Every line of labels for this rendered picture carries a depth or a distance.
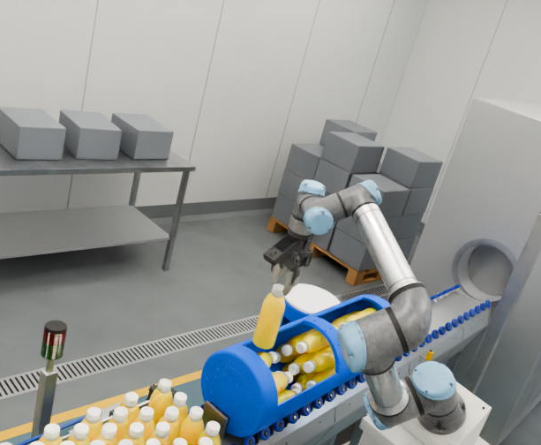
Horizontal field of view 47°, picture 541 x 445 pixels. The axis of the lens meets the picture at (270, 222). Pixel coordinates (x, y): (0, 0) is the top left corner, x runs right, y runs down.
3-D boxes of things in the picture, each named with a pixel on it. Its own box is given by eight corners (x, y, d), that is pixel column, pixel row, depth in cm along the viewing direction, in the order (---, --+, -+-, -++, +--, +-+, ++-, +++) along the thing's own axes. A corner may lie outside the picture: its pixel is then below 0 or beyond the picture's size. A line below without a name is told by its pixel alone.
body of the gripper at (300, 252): (309, 267, 190) (319, 233, 186) (291, 274, 184) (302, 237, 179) (291, 256, 195) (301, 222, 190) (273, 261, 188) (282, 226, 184)
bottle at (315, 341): (329, 344, 237) (300, 358, 223) (322, 327, 238) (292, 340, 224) (343, 339, 232) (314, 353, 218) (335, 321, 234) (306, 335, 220)
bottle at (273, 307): (275, 339, 201) (289, 290, 194) (272, 350, 194) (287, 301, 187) (254, 333, 201) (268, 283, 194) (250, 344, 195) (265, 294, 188)
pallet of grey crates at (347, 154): (402, 274, 614) (445, 162, 572) (352, 286, 558) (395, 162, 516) (318, 222, 689) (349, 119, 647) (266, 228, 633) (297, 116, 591)
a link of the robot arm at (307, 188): (304, 186, 173) (298, 176, 181) (294, 222, 177) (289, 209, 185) (330, 192, 175) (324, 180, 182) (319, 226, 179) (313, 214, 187)
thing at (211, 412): (222, 448, 198) (231, 417, 194) (217, 450, 196) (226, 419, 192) (202, 428, 204) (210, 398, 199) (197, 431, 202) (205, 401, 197)
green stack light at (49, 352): (67, 356, 183) (69, 343, 181) (47, 363, 178) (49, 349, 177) (56, 344, 187) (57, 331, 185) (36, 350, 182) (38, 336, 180)
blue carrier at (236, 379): (388, 373, 261) (412, 316, 250) (250, 456, 195) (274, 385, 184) (336, 335, 276) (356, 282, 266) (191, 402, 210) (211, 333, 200)
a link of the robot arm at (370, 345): (426, 420, 182) (406, 338, 140) (379, 440, 182) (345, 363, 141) (409, 384, 190) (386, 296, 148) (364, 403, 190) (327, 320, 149)
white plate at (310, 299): (274, 282, 291) (274, 283, 292) (297, 314, 268) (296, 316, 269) (326, 284, 303) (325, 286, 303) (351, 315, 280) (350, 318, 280)
